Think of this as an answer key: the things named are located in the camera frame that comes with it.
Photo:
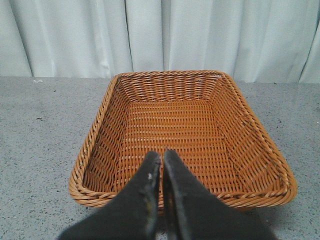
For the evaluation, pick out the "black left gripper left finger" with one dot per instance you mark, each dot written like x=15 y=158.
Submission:
x=131 y=215

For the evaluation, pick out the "white pleated curtain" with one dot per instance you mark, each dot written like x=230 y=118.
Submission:
x=252 y=40

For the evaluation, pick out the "brown wicker basket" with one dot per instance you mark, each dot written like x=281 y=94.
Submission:
x=203 y=116

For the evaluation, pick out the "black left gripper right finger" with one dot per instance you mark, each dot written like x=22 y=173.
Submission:
x=193 y=213

